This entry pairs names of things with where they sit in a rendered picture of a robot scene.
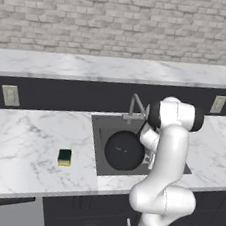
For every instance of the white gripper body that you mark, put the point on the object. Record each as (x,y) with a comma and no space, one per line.
(149,160)

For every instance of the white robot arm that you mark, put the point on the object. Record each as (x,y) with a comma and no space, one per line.
(165,165)

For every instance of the black round pan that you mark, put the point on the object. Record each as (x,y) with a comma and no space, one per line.
(123,151)

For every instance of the grey sink basin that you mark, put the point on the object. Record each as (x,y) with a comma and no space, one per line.
(98,140)

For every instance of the green and yellow sponge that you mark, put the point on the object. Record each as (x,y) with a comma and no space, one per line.
(65,156)

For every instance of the grey metal tap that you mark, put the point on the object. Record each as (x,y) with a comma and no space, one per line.
(133,105)

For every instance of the black cupboard door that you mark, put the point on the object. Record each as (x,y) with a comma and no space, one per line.
(84,217)
(204,224)

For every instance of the grey dishwasher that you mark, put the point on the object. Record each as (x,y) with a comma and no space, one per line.
(7,217)

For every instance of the grey wall socket plate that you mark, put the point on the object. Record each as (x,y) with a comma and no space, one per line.
(10,95)
(218,104)

